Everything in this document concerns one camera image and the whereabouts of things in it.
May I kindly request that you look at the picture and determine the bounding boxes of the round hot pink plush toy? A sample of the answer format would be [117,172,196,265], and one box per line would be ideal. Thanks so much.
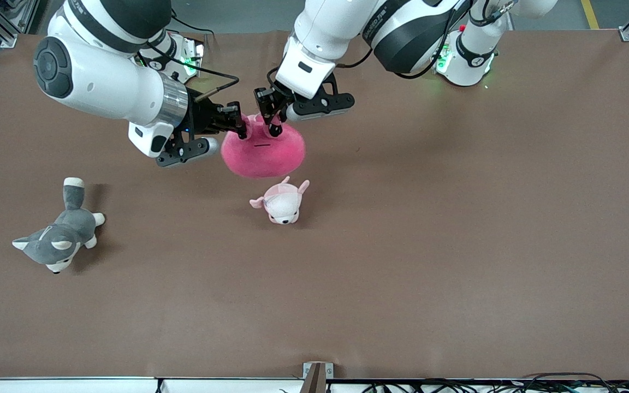
[220,114,306,180]

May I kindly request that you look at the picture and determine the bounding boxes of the metal right base connector plate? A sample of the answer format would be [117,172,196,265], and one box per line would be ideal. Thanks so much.
[181,37,206,82]

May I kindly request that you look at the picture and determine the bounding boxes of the metal base connector plate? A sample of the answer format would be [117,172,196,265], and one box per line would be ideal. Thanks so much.
[181,37,206,82]
[434,35,453,75]

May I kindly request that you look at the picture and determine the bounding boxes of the small pale pink plush dog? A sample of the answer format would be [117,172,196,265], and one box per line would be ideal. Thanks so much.
[249,176,311,225]

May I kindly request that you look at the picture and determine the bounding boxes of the metal left base connector plate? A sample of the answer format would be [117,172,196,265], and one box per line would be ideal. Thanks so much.
[434,35,453,75]

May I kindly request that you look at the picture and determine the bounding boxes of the grey white husky plush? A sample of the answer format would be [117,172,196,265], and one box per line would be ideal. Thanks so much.
[12,177,106,275]

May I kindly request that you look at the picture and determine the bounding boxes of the brown table cover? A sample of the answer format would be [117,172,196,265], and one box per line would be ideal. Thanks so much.
[0,28,629,380]

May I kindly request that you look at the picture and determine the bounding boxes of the white table edge rail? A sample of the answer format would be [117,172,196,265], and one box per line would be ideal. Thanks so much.
[0,376,629,393]

